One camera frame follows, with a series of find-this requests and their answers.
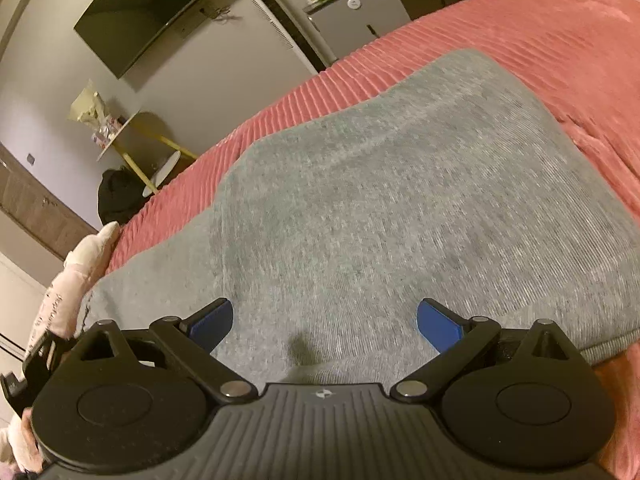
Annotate grey sweatpants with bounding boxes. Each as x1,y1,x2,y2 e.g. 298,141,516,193
80,50,639,386

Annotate black wall television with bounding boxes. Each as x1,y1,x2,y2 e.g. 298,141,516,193
75,0,198,78

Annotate pink ribbed bedspread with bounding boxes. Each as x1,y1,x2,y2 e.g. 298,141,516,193
104,0,639,479

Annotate grey mini fridge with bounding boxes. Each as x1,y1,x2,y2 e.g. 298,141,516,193
305,0,411,58

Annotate yellow legged side table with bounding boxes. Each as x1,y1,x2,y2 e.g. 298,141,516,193
96,110,198,198

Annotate pink white pillow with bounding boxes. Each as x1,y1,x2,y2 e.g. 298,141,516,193
25,221,120,356

